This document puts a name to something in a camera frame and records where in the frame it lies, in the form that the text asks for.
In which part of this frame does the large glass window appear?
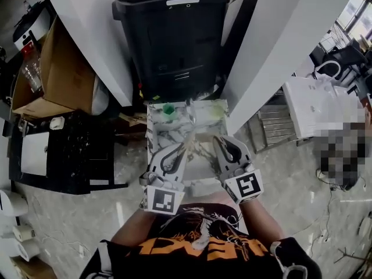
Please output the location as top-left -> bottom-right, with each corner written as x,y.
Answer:
337,0 -> 372,40

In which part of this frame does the small beige box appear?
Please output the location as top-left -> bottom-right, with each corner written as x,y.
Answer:
13,224 -> 36,241

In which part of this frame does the black floor cable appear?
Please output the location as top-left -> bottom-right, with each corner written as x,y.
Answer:
315,167 -> 367,244

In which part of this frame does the yellow-green round dish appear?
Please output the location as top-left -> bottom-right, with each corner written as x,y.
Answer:
209,100 -> 227,119

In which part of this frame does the large cardboard box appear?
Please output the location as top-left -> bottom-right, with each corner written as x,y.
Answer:
11,16 -> 96,119

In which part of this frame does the green cup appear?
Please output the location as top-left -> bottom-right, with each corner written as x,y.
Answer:
162,102 -> 177,119

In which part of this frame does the black office chair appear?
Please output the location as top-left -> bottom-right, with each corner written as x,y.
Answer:
309,44 -> 369,88

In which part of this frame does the white round appliance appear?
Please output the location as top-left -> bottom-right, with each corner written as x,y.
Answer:
11,0 -> 52,52

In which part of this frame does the white rectangular basin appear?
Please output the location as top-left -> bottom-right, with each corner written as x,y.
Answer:
20,131 -> 50,176

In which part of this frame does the tan cardboard scrap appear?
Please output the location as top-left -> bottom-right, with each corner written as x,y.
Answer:
120,112 -> 148,127

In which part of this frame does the white marble sink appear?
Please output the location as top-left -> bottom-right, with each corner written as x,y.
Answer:
146,99 -> 230,197

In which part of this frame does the white wall dispenser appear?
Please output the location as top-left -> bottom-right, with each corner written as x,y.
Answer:
0,189 -> 28,217

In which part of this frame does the clear plastic bottle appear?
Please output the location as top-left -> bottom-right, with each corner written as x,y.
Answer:
19,44 -> 43,94

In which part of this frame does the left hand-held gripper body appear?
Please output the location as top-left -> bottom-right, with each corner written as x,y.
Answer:
138,170 -> 186,216

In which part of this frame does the large black bin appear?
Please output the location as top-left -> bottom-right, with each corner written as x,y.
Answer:
112,0 -> 232,100

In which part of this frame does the person's left forearm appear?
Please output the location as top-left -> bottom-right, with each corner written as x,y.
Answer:
111,206 -> 163,248

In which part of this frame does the person's right forearm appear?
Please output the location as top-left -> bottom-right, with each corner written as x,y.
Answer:
239,198 -> 287,241

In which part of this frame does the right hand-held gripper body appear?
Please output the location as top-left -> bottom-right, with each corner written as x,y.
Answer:
217,161 -> 264,205

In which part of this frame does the person's black printed shirt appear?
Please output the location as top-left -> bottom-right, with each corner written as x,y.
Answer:
80,203 -> 322,279

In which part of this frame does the grey slatted pallet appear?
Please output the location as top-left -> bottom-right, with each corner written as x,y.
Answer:
246,103 -> 297,153

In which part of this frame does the white plastic strap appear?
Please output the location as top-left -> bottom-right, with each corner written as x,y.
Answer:
270,241 -> 307,279

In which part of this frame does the white paper roll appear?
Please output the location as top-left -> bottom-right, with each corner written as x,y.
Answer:
0,237 -> 40,263

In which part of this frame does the silver metal pot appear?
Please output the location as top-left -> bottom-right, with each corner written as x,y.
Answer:
92,77 -> 110,116

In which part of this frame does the thin white cable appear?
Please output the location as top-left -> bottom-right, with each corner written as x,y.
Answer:
226,212 -> 244,229

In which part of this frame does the small chrome faucet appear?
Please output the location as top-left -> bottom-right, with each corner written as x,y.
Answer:
17,117 -> 37,133

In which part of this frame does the white plastic case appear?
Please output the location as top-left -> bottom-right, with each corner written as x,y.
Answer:
281,76 -> 367,141

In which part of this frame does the black marble cabinet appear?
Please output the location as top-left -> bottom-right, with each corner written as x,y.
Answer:
8,110 -> 128,196

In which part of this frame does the white soap dish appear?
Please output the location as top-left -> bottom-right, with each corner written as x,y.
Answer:
49,117 -> 65,130

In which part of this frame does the small cardboard box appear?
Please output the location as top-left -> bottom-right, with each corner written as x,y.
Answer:
13,256 -> 58,279

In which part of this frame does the chrome sink faucet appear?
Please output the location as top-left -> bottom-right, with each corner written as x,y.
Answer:
185,97 -> 198,126

